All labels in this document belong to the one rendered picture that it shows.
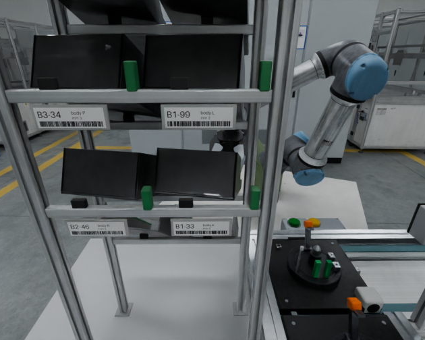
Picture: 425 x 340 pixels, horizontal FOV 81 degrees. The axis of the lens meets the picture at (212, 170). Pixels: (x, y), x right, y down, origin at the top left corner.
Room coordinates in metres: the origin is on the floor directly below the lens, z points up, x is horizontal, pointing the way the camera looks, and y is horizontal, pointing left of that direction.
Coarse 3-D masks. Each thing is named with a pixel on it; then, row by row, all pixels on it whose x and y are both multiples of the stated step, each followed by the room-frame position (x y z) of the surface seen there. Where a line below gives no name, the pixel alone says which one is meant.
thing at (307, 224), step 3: (306, 222) 0.58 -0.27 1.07; (309, 222) 0.58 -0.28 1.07; (306, 225) 0.58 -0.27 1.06; (309, 225) 0.58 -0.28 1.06; (306, 228) 0.58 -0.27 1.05; (309, 228) 0.56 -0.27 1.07; (312, 228) 0.56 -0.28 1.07; (306, 231) 0.58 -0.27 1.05; (309, 231) 0.58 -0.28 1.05; (306, 234) 0.57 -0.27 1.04; (309, 234) 0.57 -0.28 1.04; (306, 237) 0.57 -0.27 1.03; (309, 237) 0.57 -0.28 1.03; (306, 240) 0.57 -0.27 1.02; (309, 240) 0.57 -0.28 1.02; (306, 243) 0.56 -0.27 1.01; (309, 243) 0.56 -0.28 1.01; (306, 246) 0.56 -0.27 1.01; (309, 246) 0.56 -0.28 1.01
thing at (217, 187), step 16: (160, 160) 0.37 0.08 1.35; (176, 160) 0.37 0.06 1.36; (192, 160) 0.36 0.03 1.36; (208, 160) 0.36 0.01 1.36; (224, 160) 0.36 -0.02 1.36; (240, 160) 0.46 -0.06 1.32; (160, 176) 0.36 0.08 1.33; (176, 176) 0.36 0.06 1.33; (192, 176) 0.35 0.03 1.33; (208, 176) 0.35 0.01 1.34; (224, 176) 0.35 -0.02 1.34; (160, 192) 0.35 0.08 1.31; (176, 192) 0.35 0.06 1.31; (192, 192) 0.34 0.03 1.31; (208, 192) 0.34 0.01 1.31; (224, 192) 0.33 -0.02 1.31
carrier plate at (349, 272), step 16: (288, 240) 0.63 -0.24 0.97; (304, 240) 0.63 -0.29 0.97; (320, 240) 0.63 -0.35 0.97; (336, 240) 0.63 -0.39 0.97; (272, 256) 0.56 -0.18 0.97; (336, 256) 0.56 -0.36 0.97; (272, 272) 0.50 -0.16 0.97; (288, 272) 0.50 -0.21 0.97; (352, 272) 0.50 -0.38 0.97; (288, 288) 0.45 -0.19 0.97; (304, 288) 0.45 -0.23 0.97; (336, 288) 0.45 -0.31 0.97; (352, 288) 0.45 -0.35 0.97; (288, 304) 0.40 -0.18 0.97; (304, 304) 0.40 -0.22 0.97; (320, 304) 0.40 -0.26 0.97; (336, 304) 0.40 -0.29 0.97
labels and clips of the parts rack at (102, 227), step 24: (264, 72) 0.29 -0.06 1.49; (48, 120) 0.29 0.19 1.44; (72, 120) 0.29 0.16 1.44; (96, 120) 0.29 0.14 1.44; (168, 120) 0.29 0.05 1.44; (192, 120) 0.29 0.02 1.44; (216, 120) 0.29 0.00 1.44; (144, 192) 0.29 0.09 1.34; (120, 240) 0.46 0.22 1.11; (144, 240) 0.46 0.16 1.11; (168, 240) 0.46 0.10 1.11; (192, 240) 0.46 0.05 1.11; (216, 240) 0.46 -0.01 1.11; (240, 240) 0.46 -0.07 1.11
